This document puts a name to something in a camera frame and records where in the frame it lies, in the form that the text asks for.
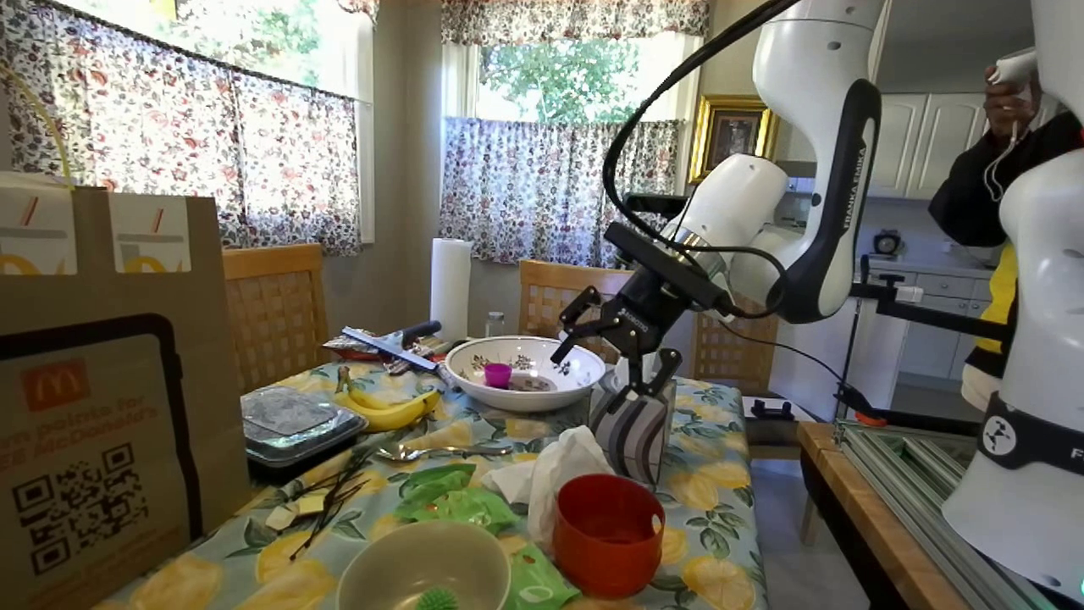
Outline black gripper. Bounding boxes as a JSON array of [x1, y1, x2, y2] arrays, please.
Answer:
[[548, 259, 688, 402]]

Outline white tissue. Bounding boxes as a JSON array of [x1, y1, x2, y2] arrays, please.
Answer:
[[485, 423, 618, 549]]

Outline orange plastic bowl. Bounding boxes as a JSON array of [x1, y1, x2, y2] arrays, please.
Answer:
[[548, 471, 670, 603]]

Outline large white floral bowl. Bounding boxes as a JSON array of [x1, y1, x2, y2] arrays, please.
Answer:
[[436, 332, 612, 418]]

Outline small cream bowl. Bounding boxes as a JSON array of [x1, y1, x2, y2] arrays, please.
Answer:
[[331, 518, 513, 610]]

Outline wooden lattice chair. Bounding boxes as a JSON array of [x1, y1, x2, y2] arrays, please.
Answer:
[[220, 240, 336, 394], [688, 300, 787, 394], [513, 257, 642, 366]]

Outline narrow floral curtain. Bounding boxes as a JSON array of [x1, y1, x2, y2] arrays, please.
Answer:
[[432, 113, 688, 273]]

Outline white paper towel roll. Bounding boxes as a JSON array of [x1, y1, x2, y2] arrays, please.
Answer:
[[428, 232, 477, 341]]

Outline lemon print tablecloth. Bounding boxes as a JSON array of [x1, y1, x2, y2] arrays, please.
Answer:
[[98, 357, 772, 610]]

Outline yellow banana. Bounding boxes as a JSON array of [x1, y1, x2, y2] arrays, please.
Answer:
[[336, 381, 443, 437]]

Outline green almond snack packet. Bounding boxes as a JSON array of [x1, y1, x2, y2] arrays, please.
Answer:
[[498, 540, 583, 610]]

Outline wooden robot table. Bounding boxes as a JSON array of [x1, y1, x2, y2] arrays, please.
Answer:
[[796, 421, 975, 610]]

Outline small green item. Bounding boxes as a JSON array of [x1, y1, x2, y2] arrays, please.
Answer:
[[413, 582, 463, 610]]

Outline white base cabinets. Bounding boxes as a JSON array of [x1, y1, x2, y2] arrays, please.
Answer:
[[789, 268, 1009, 390]]

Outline black food container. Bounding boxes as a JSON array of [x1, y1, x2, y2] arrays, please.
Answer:
[[238, 381, 373, 483]]

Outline black plastic utensil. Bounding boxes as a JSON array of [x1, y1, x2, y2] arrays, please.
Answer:
[[285, 451, 384, 562]]

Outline floral curtain valance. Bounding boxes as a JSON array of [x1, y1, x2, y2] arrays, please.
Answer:
[[436, 0, 716, 49]]

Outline yellow black object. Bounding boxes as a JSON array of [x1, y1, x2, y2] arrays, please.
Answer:
[[975, 240, 1023, 357]]

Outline wide floral curtain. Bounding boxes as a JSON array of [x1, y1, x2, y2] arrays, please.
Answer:
[[0, 0, 364, 254]]

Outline brown paper takeaway bag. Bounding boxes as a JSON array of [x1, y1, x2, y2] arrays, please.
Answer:
[[0, 167, 255, 610]]

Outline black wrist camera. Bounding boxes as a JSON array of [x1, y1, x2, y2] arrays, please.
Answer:
[[600, 215, 738, 316]]

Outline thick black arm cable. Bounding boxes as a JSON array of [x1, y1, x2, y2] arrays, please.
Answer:
[[600, 0, 796, 320]]

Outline black handled knife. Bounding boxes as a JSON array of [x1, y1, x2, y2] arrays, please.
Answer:
[[324, 318, 449, 375]]

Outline gold picture frame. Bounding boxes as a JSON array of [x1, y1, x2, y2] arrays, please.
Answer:
[[683, 90, 782, 190]]

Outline black camera stand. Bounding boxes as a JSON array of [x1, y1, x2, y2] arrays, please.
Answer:
[[618, 190, 1017, 440]]

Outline aluminium rail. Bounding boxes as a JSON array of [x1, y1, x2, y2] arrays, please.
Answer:
[[835, 421, 1059, 610]]

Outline white wall cabinets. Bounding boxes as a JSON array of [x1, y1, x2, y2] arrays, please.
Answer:
[[874, 90, 992, 202]]

